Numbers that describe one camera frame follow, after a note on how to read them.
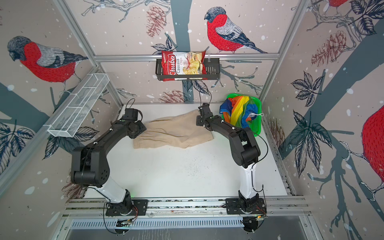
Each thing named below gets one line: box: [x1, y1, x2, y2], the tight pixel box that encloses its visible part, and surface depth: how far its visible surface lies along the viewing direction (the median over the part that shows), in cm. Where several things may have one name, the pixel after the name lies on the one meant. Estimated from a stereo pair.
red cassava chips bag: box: [161, 50, 208, 82], surface depth 90 cm
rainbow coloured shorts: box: [219, 96, 264, 129], surface depth 102 cm
